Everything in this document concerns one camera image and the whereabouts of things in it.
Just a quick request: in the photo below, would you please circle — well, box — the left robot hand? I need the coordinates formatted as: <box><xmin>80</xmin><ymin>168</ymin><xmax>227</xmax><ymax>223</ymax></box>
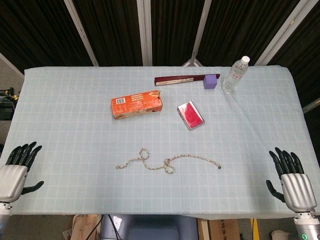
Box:
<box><xmin>0</xmin><ymin>141</ymin><xmax>45</xmax><ymax>203</ymax></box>

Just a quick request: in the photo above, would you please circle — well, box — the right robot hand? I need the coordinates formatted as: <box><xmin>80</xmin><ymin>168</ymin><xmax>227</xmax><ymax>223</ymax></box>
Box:
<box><xmin>265</xmin><ymin>147</ymin><xmax>317</xmax><ymax>214</ymax></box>

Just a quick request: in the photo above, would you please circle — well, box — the beige braided rope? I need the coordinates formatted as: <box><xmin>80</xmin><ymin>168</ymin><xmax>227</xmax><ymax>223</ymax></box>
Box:
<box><xmin>115</xmin><ymin>147</ymin><xmax>222</xmax><ymax>175</ymax></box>

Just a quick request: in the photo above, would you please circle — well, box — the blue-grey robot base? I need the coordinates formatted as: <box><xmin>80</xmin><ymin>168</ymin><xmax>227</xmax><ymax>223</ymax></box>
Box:
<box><xmin>99</xmin><ymin>214</ymin><xmax>200</xmax><ymax>240</ymax></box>

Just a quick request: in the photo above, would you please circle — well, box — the light wooden board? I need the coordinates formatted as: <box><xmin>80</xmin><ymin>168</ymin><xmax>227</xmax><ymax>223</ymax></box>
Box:
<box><xmin>62</xmin><ymin>214</ymin><xmax>103</xmax><ymax>240</ymax></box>

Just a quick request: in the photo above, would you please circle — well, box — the brown cardboard box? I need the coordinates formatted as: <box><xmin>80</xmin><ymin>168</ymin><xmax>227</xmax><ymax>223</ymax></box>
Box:
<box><xmin>197</xmin><ymin>217</ymin><xmax>254</xmax><ymax>240</ymax></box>

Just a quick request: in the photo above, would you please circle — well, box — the light blue checked tablecloth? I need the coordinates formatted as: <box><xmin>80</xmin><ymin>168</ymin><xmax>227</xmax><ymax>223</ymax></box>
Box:
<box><xmin>0</xmin><ymin>65</ymin><xmax>320</xmax><ymax>221</ymax></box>

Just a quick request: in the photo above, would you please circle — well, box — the clear water bottle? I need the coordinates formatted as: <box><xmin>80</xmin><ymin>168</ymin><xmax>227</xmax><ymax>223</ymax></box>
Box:
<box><xmin>221</xmin><ymin>55</ymin><xmax>251</xmax><ymax>94</ymax></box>

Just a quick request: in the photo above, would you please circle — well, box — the red ink pad case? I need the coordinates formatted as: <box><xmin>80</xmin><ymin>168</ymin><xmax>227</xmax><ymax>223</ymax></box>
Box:
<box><xmin>176</xmin><ymin>100</ymin><xmax>206</xmax><ymax>131</ymax></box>

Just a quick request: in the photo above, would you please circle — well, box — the purple foam cube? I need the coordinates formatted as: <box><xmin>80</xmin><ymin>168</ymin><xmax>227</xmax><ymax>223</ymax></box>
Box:
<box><xmin>203</xmin><ymin>74</ymin><xmax>217</xmax><ymax>90</ymax></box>

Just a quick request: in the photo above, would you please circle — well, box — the orange snack box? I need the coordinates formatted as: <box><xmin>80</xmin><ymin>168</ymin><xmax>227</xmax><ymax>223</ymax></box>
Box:
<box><xmin>110</xmin><ymin>90</ymin><xmax>164</xmax><ymax>121</ymax></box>

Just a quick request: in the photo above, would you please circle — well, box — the grey metal stand foot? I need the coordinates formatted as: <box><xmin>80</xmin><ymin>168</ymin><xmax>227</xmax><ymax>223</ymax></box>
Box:
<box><xmin>181</xmin><ymin>57</ymin><xmax>204</xmax><ymax>68</ymax></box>

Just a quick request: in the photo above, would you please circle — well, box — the black equipment with yellow cables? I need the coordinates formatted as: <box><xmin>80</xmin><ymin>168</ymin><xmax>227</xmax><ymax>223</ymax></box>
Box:
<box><xmin>0</xmin><ymin>86</ymin><xmax>20</xmax><ymax>121</ymax></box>

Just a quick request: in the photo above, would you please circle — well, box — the white frame post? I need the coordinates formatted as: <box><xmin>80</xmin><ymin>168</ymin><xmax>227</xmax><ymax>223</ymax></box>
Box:
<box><xmin>136</xmin><ymin>0</ymin><xmax>154</xmax><ymax>67</ymax></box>
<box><xmin>254</xmin><ymin>0</ymin><xmax>309</xmax><ymax>67</ymax></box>
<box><xmin>190</xmin><ymin>0</ymin><xmax>213</xmax><ymax>60</ymax></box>
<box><xmin>63</xmin><ymin>0</ymin><xmax>100</xmax><ymax>67</ymax></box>

